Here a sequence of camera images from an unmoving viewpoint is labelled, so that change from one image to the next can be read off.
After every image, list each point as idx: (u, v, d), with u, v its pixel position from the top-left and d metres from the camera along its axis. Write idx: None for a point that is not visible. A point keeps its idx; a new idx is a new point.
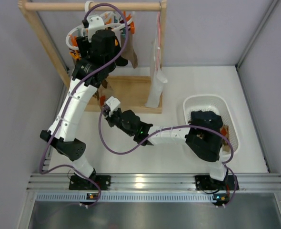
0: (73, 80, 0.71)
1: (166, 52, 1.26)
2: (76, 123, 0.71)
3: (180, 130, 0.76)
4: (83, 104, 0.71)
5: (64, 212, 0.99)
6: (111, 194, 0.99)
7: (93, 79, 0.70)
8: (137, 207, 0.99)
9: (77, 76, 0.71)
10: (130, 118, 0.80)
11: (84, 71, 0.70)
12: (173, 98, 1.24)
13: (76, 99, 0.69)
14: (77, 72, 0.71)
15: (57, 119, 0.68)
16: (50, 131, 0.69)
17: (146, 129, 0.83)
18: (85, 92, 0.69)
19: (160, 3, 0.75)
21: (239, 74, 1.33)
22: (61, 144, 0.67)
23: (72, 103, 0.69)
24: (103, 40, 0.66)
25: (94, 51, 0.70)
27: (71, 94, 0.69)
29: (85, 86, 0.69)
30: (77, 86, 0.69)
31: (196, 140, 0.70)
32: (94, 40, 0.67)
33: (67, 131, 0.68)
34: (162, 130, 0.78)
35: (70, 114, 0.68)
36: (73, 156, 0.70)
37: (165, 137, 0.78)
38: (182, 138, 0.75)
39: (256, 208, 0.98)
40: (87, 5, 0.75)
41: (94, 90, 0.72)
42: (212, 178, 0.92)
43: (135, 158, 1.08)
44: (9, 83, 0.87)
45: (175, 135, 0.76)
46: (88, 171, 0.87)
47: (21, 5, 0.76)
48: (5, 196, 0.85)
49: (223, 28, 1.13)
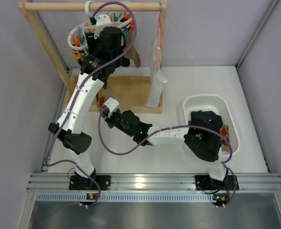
0: (81, 74, 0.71)
1: (166, 52, 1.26)
2: (84, 116, 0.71)
3: (179, 130, 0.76)
4: (91, 98, 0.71)
5: (64, 212, 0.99)
6: (111, 194, 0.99)
7: (101, 73, 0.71)
8: (137, 207, 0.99)
9: (85, 70, 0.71)
10: (129, 118, 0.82)
11: (92, 66, 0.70)
12: (173, 98, 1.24)
13: (85, 93, 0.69)
14: (85, 67, 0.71)
15: (66, 112, 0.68)
16: (58, 123, 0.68)
17: (145, 129, 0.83)
18: (92, 85, 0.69)
19: (160, 3, 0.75)
21: (239, 74, 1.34)
22: (69, 136, 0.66)
23: (80, 96, 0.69)
24: (111, 36, 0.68)
25: (101, 47, 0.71)
27: (79, 87, 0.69)
29: (93, 80, 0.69)
30: (85, 80, 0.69)
31: (195, 140, 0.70)
32: (102, 36, 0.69)
33: (75, 124, 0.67)
34: (161, 130, 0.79)
35: (79, 107, 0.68)
36: (79, 148, 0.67)
37: (165, 137, 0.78)
38: (181, 138, 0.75)
39: (256, 208, 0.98)
40: (87, 5, 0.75)
41: (100, 85, 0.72)
42: (213, 178, 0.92)
43: (135, 158, 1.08)
44: (9, 83, 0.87)
45: (175, 135, 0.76)
46: (88, 170, 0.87)
47: (21, 5, 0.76)
48: (5, 196, 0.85)
49: (222, 28, 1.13)
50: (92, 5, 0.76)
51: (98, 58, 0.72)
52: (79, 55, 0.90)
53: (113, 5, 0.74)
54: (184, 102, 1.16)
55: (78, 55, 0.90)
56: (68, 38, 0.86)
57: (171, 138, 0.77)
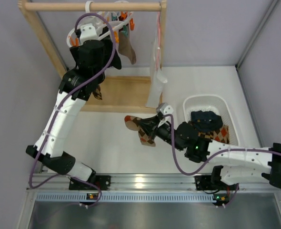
0: (60, 93, 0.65)
1: (166, 52, 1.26)
2: (64, 137, 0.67)
3: (258, 155, 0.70)
4: (72, 118, 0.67)
5: (64, 212, 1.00)
6: (111, 194, 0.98)
7: (82, 92, 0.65)
8: (137, 207, 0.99)
9: (65, 89, 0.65)
10: (189, 133, 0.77)
11: (71, 84, 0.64)
12: (173, 98, 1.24)
13: (64, 114, 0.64)
14: (65, 85, 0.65)
15: (44, 134, 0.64)
16: (36, 146, 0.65)
17: (202, 143, 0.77)
18: (72, 105, 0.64)
19: (160, 3, 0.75)
21: (239, 74, 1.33)
22: (48, 161, 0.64)
23: (59, 118, 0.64)
24: (91, 52, 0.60)
25: (81, 63, 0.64)
27: (58, 107, 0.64)
29: (73, 99, 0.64)
30: (64, 100, 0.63)
31: None
32: (80, 51, 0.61)
33: (54, 147, 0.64)
34: (230, 150, 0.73)
35: (58, 128, 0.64)
36: (61, 171, 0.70)
37: (235, 158, 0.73)
38: (261, 163, 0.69)
39: (256, 208, 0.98)
40: (88, 5, 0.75)
41: (82, 103, 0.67)
42: (229, 184, 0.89)
43: (134, 158, 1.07)
44: (9, 83, 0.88)
45: (253, 159, 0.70)
46: (85, 175, 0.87)
47: (21, 5, 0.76)
48: (5, 196, 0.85)
49: (222, 28, 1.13)
50: (93, 5, 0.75)
51: (78, 76, 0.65)
52: None
53: (114, 5, 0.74)
54: (184, 102, 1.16)
55: None
56: (67, 41, 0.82)
57: (245, 161, 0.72)
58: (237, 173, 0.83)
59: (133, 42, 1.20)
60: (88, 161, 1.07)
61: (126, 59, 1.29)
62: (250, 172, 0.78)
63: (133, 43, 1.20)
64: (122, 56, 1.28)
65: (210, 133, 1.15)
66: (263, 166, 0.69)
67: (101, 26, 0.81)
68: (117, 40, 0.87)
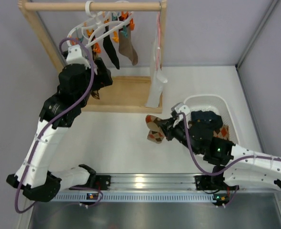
0: (40, 121, 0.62)
1: (166, 52, 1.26)
2: (46, 165, 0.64)
3: None
4: (54, 146, 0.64)
5: (63, 212, 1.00)
6: (111, 194, 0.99)
7: (63, 121, 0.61)
8: (137, 207, 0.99)
9: (45, 117, 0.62)
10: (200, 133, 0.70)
11: (51, 111, 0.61)
12: (173, 98, 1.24)
13: (44, 143, 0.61)
14: (45, 112, 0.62)
15: (24, 164, 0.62)
16: (17, 176, 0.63)
17: (222, 145, 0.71)
18: (52, 134, 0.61)
19: (160, 3, 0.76)
21: (239, 74, 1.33)
22: (28, 192, 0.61)
23: (39, 147, 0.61)
24: (71, 79, 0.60)
25: (63, 89, 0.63)
27: (38, 136, 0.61)
29: (53, 128, 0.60)
30: (44, 129, 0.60)
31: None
32: (61, 78, 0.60)
33: (35, 177, 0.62)
34: (256, 157, 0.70)
35: (39, 158, 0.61)
36: (44, 198, 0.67)
37: (260, 165, 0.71)
38: None
39: (256, 208, 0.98)
40: (87, 5, 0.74)
41: (64, 130, 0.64)
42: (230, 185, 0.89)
43: (134, 158, 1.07)
44: (9, 82, 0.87)
45: (279, 169, 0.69)
46: (83, 178, 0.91)
47: (21, 5, 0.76)
48: (5, 196, 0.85)
49: (222, 28, 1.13)
50: (93, 5, 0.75)
51: (59, 103, 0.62)
52: None
53: (113, 5, 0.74)
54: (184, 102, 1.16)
55: None
56: (67, 41, 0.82)
57: (269, 170, 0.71)
58: (245, 176, 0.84)
59: (133, 42, 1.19)
60: (88, 161, 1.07)
61: (126, 58, 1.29)
62: (260, 177, 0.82)
63: (133, 43, 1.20)
64: (122, 56, 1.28)
65: None
66: None
67: (101, 26, 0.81)
68: (117, 40, 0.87)
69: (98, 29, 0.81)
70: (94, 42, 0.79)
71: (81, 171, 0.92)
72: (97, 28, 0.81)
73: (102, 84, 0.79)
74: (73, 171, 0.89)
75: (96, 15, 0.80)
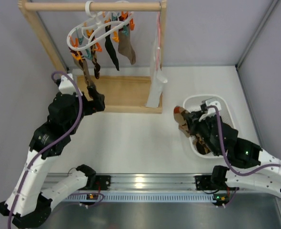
0: (30, 151, 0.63)
1: (166, 52, 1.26)
2: (36, 192, 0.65)
3: None
4: (42, 175, 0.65)
5: (64, 212, 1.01)
6: (111, 194, 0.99)
7: (52, 150, 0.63)
8: (137, 207, 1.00)
9: (35, 147, 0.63)
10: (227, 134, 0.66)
11: (41, 141, 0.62)
12: (173, 99, 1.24)
13: (34, 173, 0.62)
14: (35, 143, 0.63)
15: (14, 193, 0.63)
16: (7, 204, 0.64)
17: (248, 146, 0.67)
18: (42, 164, 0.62)
19: (160, 3, 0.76)
21: (239, 74, 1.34)
22: (18, 220, 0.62)
23: (29, 177, 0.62)
24: (60, 110, 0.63)
25: (52, 119, 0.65)
27: (28, 166, 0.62)
29: (42, 158, 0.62)
30: (33, 159, 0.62)
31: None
32: (50, 110, 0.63)
33: (25, 206, 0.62)
34: None
35: (28, 187, 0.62)
36: (34, 224, 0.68)
37: None
38: None
39: (255, 208, 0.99)
40: (87, 5, 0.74)
41: (53, 159, 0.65)
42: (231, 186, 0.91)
43: (135, 158, 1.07)
44: (9, 83, 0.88)
45: None
46: (81, 184, 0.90)
47: (21, 5, 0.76)
48: (5, 196, 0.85)
49: (222, 28, 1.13)
50: (93, 5, 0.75)
51: (48, 132, 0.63)
52: (79, 57, 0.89)
53: (113, 5, 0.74)
54: (184, 102, 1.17)
55: (78, 57, 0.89)
56: (67, 41, 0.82)
57: None
58: (251, 182, 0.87)
59: (133, 42, 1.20)
60: (88, 161, 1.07)
61: (126, 59, 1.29)
62: (266, 183, 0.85)
63: (133, 43, 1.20)
64: (122, 56, 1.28)
65: None
66: None
67: (101, 26, 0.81)
68: (117, 40, 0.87)
69: (98, 29, 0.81)
70: (94, 42, 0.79)
71: (76, 177, 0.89)
72: (97, 28, 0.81)
73: (94, 109, 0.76)
74: (65, 180, 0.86)
75: (96, 15, 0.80)
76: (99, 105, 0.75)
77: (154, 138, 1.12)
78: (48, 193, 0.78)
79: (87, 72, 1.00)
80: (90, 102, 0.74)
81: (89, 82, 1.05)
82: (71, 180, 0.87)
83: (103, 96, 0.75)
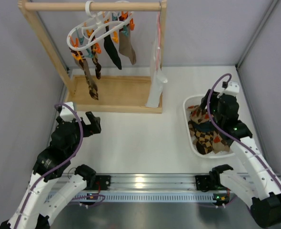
0: (33, 174, 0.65)
1: (166, 52, 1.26)
2: (37, 213, 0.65)
3: (271, 181, 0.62)
4: (43, 197, 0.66)
5: (64, 212, 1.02)
6: (111, 194, 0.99)
7: (54, 174, 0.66)
8: (137, 207, 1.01)
9: (38, 170, 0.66)
10: (228, 99, 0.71)
11: (44, 166, 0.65)
12: (173, 98, 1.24)
13: (36, 195, 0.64)
14: (38, 166, 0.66)
15: (17, 213, 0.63)
16: (10, 223, 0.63)
17: (241, 128, 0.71)
18: (45, 186, 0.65)
19: (160, 3, 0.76)
21: (239, 73, 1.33)
22: None
23: (31, 198, 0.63)
24: (62, 139, 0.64)
25: (54, 145, 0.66)
27: (31, 188, 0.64)
29: (45, 181, 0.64)
30: (36, 181, 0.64)
31: (273, 207, 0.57)
32: (53, 137, 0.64)
33: (26, 227, 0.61)
34: (255, 156, 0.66)
35: (31, 207, 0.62)
36: None
37: (251, 163, 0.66)
38: (264, 185, 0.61)
39: None
40: (87, 5, 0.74)
41: (54, 182, 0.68)
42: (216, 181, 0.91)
43: (135, 157, 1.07)
44: (9, 83, 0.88)
45: (264, 178, 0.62)
46: (81, 187, 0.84)
47: (21, 5, 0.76)
48: (5, 196, 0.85)
49: (222, 28, 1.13)
50: (93, 5, 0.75)
51: (51, 157, 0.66)
52: (80, 57, 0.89)
53: (113, 5, 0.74)
54: (184, 102, 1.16)
55: (78, 57, 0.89)
56: (67, 41, 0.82)
57: (255, 173, 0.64)
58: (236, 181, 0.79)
59: (133, 42, 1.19)
60: (88, 161, 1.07)
61: (126, 59, 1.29)
62: (245, 189, 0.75)
63: (133, 43, 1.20)
64: (122, 56, 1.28)
65: (211, 133, 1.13)
66: (265, 190, 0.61)
67: (101, 26, 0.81)
68: (117, 40, 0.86)
69: (98, 29, 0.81)
70: (94, 42, 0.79)
71: (74, 184, 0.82)
72: (97, 29, 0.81)
73: (91, 132, 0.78)
74: (63, 190, 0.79)
75: (96, 15, 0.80)
76: (96, 129, 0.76)
77: (154, 138, 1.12)
78: (44, 210, 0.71)
79: (88, 72, 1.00)
80: (88, 124, 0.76)
81: (90, 81, 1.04)
82: (69, 190, 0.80)
83: (99, 119, 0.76)
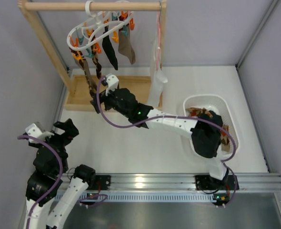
0: (28, 201, 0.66)
1: (166, 51, 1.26)
2: None
3: (185, 122, 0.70)
4: (45, 215, 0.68)
5: None
6: (115, 194, 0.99)
7: (47, 198, 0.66)
8: (137, 207, 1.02)
9: (32, 195, 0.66)
10: (124, 95, 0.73)
11: (35, 191, 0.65)
12: (173, 98, 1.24)
13: (35, 219, 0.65)
14: (30, 192, 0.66)
15: None
16: None
17: (145, 110, 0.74)
18: (41, 210, 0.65)
19: (160, 3, 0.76)
21: (239, 73, 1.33)
22: None
23: (32, 223, 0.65)
24: (46, 164, 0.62)
25: (39, 170, 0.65)
27: (29, 213, 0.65)
29: (40, 205, 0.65)
30: (32, 207, 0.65)
31: (202, 138, 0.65)
32: (36, 165, 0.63)
33: None
34: (164, 117, 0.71)
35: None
36: None
37: (167, 124, 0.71)
38: (186, 130, 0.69)
39: (255, 208, 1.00)
40: (87, 5, 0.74)
41: (51, 201, 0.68)
42: (215, 185, 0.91)
43: (135, 157, 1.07)
44: (9, 84, 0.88)
45: (180, 125, 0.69)
46: (83, 187, 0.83)
47: (21, 5, 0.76)
48: (5, 196, 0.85)
49: (222, 27, 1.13)
50: (93, 5, 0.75)
51: (41, 182, 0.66)
52: (80, 57, 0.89)
53: (113, 5, 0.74)
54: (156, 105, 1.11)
55: (78, 57, 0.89)
56: (67, 41, 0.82)
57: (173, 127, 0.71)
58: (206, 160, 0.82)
59: (133, 42, 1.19)
60: (89, 161, 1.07)
61: (126, 58, 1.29)
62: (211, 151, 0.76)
63: (132, 43, 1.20)
64: (122, 56, 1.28)
65: None
66: (189, 132, 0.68)
67: (101, 26, 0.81)
68: (117, 40, 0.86)
69: (98, 29, 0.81)
70: (94, 42, 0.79)
71: (75, 188, 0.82)
72: (97, 29, 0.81)
73: (70, 138, 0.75)
74: (65, 197, 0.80)
75: (96, 15, 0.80)
76: (75, 132, 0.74)
77: (154, 138, 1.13)
78: (51, 221, 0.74)
79: (88, 71, 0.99)
80: (64, 133, 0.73)
81: (90, 81, 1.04)
82: (71, 196, 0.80)
83: (71, 120, 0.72)
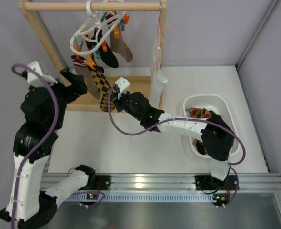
0: (15, 157, 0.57)
1: (166, 51, 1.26)
2: (35, 194, 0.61)
3: (196, 124, 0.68)
4: (37, 173, 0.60)
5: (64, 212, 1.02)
6: (115, 194, 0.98)
7: (39, 152, 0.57)
8: (137, 207, 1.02)
9: (20, 151, 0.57)
10: (136, 98, 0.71)
11: (24, 145, 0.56)
12: (174, 98, 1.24)
13: (26, 178, 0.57)
14: (18, 147, 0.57)
15: (12, 200, 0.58)
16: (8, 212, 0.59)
17: (156, 113, 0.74)
18: (32, 169, 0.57)
19: (160, 3, 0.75)
21: (239, 74, 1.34)
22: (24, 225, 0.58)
23: (22, 182, 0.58)
24: (36, 108, 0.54)
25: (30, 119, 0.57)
27: (17, 173, 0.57)
29: (30, 162, 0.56)
30: (21, 164, 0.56)
31: (213, 139, 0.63)
32: (25, 110, 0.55)
33: (26, 211, 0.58)
34: (175, 119, 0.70)
35: (25, 191, 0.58)
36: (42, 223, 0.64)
37: (178, 128, 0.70)
38: (197, 131, 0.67)
39: (255, 208, 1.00)
40: (89, 5, 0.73)
41: (44, 160, 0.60)
42: (214, 185, 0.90)
43: (134, 158, 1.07)
44: (9, 84, 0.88)
45: (190, 128, 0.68)
46: (83, 180, 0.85)
47: (21, 5, 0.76)
48: (5, 196, 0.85)
49: (223, 28, 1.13)
50: (94, 5, 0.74)
51: (31, 134, 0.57)
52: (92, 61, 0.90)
53: (113, 5, 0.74)
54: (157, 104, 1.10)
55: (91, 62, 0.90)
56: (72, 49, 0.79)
57: (183, 130, 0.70)
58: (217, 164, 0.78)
59: (133, 42, 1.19)
60: (89, 161, 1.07)
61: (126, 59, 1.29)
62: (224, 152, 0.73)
63: (132, 43, 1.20)
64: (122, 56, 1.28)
65: None
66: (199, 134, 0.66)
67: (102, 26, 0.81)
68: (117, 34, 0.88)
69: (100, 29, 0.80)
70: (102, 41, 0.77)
71: (77, 175, 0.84)
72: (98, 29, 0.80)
73: (76, 95, 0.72)
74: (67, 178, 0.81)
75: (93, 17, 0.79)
76: (80, 87, 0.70)
77: (154, 138, 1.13)
78: (52, 191, 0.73)
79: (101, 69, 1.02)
80: (69, 87, 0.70)
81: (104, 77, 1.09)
82: (73, 178, 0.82)
83: (82, 77, 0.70)
